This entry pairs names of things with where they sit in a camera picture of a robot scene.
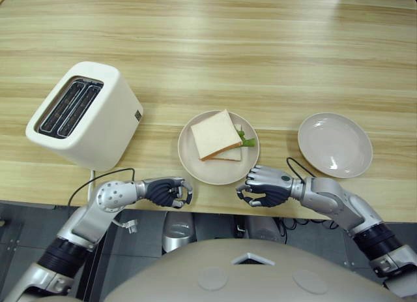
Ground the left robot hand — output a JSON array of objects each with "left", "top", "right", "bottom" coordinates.
[{"left": 143, "top": 175, "right": 194, "bottom": 209}]

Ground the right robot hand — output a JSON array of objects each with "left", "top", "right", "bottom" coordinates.
[{"left": 236, "top": 164, "right": 295, "bottom": 208}]

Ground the beige plate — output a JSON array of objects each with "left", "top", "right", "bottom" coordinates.
[{"left": 177, "top": 110, "right": 261, "bottom": 186}]

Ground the green lettuce leaf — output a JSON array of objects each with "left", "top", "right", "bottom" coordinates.
[{"left": 235, "top": 125, "right": 257, "bottom": 149}]

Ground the bread slice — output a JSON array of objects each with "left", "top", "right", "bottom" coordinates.
[
  {"left": 190, "top": 108, "right": 244, "bottom": 162},
  {"left": 213, "top": 116, "right": 244, "bottom": 163}
]

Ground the pale pink plate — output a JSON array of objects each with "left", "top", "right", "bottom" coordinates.
[{"left": 296, "top": 112, "right": 373, "bottom": 179}]

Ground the cream toaster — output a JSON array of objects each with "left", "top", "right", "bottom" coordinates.
[{"left": 25, "top": 61, "right": 145, "bottom": 173}]

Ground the robot body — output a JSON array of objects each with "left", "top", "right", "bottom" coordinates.
[{"left": 103, "top": 237, "right": 404, "bottom": 302}]

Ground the black cable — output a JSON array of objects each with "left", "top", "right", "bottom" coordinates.
[
  {"left": 67, "top": 168, "right": 136, "bottom": 206},
  {"left": 285, "top": 157, "right": 317, "bottom": 185}
]

